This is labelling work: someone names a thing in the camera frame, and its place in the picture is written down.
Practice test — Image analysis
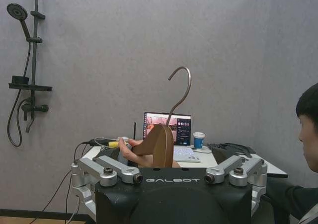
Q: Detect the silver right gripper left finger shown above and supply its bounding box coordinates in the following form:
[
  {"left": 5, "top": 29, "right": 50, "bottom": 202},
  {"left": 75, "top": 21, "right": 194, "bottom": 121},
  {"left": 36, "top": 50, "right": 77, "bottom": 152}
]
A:
[{"left": 71, "top": 155, "right": 144, "bottom": 215}]

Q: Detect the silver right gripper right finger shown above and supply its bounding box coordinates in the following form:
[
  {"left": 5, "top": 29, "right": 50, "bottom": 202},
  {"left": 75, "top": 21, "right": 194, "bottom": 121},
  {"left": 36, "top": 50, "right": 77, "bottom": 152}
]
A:
[{"left": 204, "top": 156, "right": 268, "bottom": 214}]

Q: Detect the wooden hanger with metal hook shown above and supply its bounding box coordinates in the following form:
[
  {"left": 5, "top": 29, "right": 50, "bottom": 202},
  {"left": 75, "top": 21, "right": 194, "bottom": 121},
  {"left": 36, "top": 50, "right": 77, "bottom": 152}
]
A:
[{"left": 132, "top": 66, "right": 192, "bottom": 169}]

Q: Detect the black garment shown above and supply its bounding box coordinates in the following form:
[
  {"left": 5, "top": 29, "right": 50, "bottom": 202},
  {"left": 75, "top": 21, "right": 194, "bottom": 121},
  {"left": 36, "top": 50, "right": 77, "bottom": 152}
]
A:
[{"left": 207, "top": 142, "right": 257, "bottom": 158}]

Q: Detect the white and blue paper cup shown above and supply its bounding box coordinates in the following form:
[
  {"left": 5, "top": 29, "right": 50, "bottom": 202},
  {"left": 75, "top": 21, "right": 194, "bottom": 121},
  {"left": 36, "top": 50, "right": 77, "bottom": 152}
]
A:
[{"left": 193, "top": 131, "right": 207, "bottom": 150}]

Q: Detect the open laptop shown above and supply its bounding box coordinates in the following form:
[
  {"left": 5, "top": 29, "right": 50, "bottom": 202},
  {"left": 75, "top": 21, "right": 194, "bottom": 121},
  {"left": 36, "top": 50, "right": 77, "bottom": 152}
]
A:
[{"left": 143, "top": 111, "right": 202, "bottom": 163}]

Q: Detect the person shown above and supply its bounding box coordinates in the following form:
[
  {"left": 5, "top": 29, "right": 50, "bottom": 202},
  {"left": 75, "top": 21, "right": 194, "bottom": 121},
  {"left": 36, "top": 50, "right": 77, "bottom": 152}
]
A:
[{"left": 265, "top": 82, "right": 318, "bottom": 224}]

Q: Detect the black shower valve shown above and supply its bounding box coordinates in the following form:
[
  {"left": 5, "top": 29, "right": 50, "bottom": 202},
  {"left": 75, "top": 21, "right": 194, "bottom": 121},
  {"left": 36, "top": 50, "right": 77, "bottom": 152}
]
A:
[{"left": 20, "top": 98, "right": 49, "bottom": 133}]

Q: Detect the black shower shelf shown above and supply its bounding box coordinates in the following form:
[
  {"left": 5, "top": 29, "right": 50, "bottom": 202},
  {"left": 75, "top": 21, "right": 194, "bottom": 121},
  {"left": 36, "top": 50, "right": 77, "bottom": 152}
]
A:
[{"left": 8, "top": 75, "right": 54, "bottom": 92}]

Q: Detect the black shower head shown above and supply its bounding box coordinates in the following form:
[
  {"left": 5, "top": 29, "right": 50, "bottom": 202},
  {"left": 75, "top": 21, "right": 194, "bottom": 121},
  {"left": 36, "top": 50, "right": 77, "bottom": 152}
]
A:
[{"left": 6, "top": 3, "right": 32, "bottom": 40}]

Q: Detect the white cable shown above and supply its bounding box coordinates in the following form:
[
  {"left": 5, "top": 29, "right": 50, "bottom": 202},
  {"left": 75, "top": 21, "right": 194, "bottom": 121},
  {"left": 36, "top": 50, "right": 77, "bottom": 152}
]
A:
[{"left": 94, "top": 137, "right": 120, "bottom": 150}]

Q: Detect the black cable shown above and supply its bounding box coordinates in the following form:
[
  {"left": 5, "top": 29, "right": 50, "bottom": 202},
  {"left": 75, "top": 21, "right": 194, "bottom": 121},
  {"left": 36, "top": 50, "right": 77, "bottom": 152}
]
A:
[{"left": 74, "top": 139, "right": 110, "bottom": 164}]

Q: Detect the black shower hose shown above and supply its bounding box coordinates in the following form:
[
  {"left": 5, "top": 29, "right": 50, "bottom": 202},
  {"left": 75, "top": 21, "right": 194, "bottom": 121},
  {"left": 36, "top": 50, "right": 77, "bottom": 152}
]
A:
[{"left": 7, "top": 38, "right": 32, "bottom": 148}]

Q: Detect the black shower rail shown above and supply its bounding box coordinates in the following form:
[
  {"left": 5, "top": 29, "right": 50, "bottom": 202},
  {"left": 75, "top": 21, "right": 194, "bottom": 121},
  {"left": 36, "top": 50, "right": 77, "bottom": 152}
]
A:
[{"left": 29, "top": 0, "right": 47, "bottom": 133}]

